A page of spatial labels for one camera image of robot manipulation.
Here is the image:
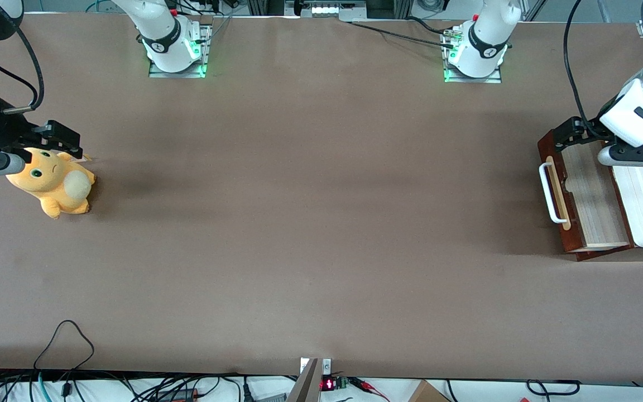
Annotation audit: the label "black power adapter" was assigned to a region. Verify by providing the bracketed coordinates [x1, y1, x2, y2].
[157, 389, 200, 402]

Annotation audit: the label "black looped cable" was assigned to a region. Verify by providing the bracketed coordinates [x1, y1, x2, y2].
[34, 319, 95, 372]

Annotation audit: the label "brown cardboard box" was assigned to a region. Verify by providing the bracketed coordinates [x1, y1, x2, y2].
[408, 380, 452, 402]

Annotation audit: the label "red clip leads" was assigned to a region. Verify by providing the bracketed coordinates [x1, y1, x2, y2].
[349, 377, 392, 401]

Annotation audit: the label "short black table cable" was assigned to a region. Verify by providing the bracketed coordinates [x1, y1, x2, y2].
[405, 17, 453, 35]

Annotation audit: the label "orange plush toy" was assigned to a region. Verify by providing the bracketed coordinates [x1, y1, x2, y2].
[6, 147, 97, 219]

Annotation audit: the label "dark wooden drawer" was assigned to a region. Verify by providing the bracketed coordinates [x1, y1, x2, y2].
[538, 130, 632, 255]

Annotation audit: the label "black cable coil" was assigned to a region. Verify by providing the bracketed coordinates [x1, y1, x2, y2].
[525, 379, 582, 396]

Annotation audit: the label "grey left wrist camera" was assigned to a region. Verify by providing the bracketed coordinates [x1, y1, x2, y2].
[597, 145, 643, 168]

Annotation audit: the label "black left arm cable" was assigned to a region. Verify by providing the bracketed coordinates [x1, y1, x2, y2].
[563, 0, 612, 140]

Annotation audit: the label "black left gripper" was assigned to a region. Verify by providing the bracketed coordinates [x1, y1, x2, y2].
[554, 95, 643, 153]

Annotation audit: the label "white power strip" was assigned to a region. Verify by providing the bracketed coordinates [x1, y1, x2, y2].
[285, 0, 367, 18]

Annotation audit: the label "white mounting plate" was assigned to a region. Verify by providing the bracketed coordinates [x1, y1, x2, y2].
[299, 358, 333, 376]

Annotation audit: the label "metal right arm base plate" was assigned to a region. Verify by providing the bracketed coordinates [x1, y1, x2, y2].
[148, 23, 212, 79]

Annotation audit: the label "long black table cable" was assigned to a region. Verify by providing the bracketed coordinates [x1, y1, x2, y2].
[348, 21, 456, 49]

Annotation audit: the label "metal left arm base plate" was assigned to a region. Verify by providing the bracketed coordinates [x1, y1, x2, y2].
[443, 28, 502, 84]

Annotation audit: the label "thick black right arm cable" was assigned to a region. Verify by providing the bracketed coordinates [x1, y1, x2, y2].
[2, 25, 45, 115]

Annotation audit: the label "white drawer handle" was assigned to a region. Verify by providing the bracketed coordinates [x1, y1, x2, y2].
[539, 159, 572, 225]

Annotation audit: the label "tan wooden handle backing strip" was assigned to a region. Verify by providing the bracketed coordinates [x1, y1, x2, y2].
[547, 156, 572, 230]

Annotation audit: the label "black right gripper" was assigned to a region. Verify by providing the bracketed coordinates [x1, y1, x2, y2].
[0, 99, 84, 161]

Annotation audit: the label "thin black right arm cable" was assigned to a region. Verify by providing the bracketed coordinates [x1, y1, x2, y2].
[0, 38, 39, 97]

